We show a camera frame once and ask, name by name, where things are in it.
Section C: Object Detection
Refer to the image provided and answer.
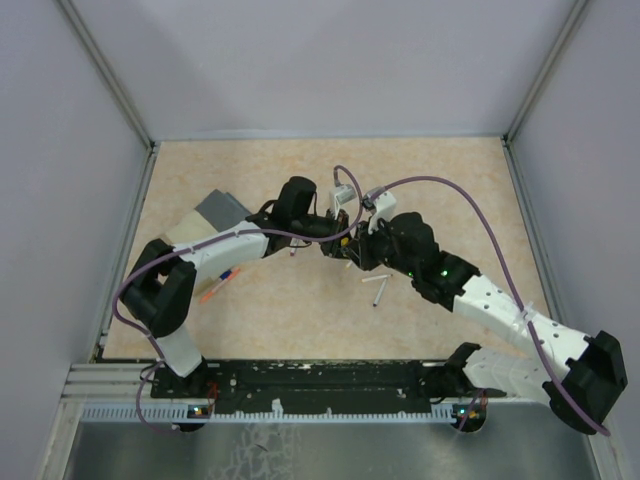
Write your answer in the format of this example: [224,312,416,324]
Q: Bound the white pen blue end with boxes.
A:
[372,278,389,308]

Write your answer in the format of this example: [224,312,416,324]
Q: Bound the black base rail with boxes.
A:
[151,360,476,415]

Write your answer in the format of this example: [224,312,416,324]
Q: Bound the white pen yellow end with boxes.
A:
[341,244,352,270]

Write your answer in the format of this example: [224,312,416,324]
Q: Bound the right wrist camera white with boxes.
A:
[362,187,397,235]

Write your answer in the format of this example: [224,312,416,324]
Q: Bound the aluminium frame rail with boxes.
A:
[61,363,146,401]

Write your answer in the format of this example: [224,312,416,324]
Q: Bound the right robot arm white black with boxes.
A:
[341,212,628,435]

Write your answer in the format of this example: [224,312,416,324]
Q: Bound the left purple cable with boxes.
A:
[112,165,364,439]

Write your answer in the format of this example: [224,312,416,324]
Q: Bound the purple cable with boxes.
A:
[112,165,364,439]
[364,175,611,437]

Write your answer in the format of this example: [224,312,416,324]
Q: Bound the folded grey beige cloth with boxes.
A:
[160,189,250,245]

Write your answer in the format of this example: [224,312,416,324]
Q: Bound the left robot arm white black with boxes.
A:
[116,176,349,397]

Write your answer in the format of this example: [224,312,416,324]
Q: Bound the orange pen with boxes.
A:
[199,268,240,304]

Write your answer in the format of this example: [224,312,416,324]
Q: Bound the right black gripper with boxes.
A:
[343,213,419,278]

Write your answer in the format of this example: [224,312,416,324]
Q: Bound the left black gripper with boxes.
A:
[292,207,352,261]

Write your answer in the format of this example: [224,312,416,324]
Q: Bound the white pen dark tip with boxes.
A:
[360,273,393,283]

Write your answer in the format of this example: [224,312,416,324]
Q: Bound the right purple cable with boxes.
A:
[364,175,611,437]

